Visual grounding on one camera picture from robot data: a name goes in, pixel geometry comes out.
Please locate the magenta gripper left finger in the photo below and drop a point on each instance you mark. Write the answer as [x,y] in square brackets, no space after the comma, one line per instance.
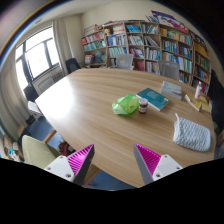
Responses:
[74,167]

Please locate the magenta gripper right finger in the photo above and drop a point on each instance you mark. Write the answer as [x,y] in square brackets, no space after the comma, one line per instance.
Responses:
[152,165]

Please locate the white folded towel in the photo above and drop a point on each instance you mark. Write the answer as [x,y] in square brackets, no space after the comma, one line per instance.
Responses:
[191,135]

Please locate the green upholstered chair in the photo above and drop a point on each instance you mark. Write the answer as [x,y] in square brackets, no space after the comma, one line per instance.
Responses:
[38,153]

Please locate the small dark jar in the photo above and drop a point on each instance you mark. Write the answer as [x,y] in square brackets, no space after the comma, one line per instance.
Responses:
[143,104]

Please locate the teal hardcover book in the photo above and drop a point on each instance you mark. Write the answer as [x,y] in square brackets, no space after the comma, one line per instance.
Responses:
[155,99]

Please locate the green plastic bag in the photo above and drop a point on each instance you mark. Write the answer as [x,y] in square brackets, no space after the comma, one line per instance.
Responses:
[125,105]

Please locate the yellow book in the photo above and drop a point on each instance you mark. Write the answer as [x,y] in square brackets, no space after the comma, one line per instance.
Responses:
[195,104]

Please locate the grey white book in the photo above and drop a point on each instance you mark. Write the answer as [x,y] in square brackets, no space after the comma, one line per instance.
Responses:
[171,90]

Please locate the black chair near window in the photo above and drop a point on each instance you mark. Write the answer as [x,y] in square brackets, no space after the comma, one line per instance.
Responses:
[30,93]

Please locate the white plastic bottle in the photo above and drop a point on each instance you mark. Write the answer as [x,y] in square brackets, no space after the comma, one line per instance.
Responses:
[198,90]

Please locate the white radiator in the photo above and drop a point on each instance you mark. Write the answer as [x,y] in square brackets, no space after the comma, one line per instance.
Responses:
[49,81]

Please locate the grey office chair right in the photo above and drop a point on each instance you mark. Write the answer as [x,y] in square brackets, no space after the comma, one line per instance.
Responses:
[169,69]

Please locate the grey office chair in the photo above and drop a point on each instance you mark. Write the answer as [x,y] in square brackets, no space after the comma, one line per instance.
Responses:
[169,69]
[124,61]

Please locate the dark blue office chair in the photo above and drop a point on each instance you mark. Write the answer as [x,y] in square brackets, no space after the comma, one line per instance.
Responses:
[72,65]

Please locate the grey office chair left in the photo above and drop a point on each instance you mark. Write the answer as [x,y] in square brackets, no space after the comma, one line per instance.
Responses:
[124,61]

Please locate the wooden bookshelf with books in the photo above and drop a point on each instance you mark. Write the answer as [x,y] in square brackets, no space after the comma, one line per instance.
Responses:
[149,42]

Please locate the beige curtain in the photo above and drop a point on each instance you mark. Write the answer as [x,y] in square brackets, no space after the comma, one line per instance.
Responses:
[62,44]

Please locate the window with dark frame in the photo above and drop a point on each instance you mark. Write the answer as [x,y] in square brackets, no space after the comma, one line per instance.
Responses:
[35,56]

